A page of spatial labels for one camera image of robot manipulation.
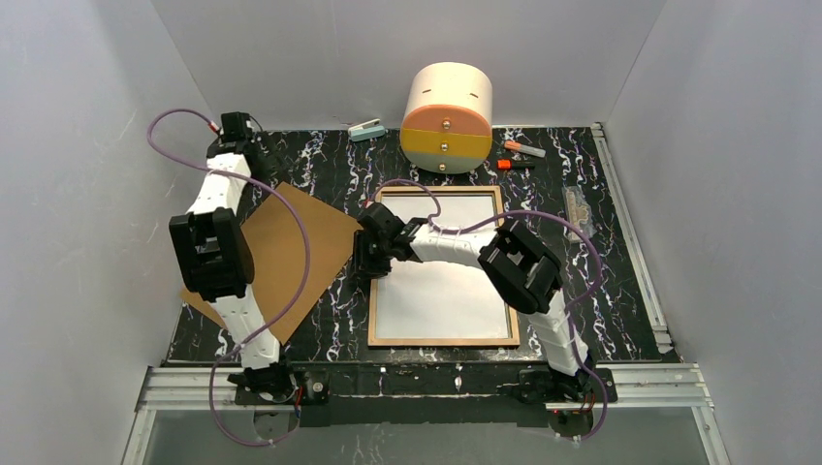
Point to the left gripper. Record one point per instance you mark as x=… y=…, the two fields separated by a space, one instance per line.
x=266 y=163

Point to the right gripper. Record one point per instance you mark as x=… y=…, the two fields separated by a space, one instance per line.
x=369 y=250

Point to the landscape photo print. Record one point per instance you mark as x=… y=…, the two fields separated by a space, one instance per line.
x=443 y=295

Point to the wooden picture frame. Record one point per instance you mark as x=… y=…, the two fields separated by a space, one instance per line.
x=443 y=341

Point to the brown cardboard backing board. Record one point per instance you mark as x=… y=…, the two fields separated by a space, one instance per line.
x=277 y=248

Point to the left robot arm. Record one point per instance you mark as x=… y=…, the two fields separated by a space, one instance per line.
x=216 y=262

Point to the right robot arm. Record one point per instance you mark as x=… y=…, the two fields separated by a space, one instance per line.
x=520 y=266

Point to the teal white stapler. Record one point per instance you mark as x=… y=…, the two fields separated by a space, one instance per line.
x=368 y=130

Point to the round pastel drawer box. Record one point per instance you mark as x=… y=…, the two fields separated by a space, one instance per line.
x=446 y=127

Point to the orange capped black marker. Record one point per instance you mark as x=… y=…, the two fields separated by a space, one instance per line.
x=509 y=164

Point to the orange capped grey marker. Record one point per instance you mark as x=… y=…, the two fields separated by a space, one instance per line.
x=524 y=149

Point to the clear bag of clips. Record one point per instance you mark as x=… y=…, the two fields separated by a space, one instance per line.
x=578 y=210

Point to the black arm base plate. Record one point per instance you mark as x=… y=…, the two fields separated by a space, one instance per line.
x=525 y=393

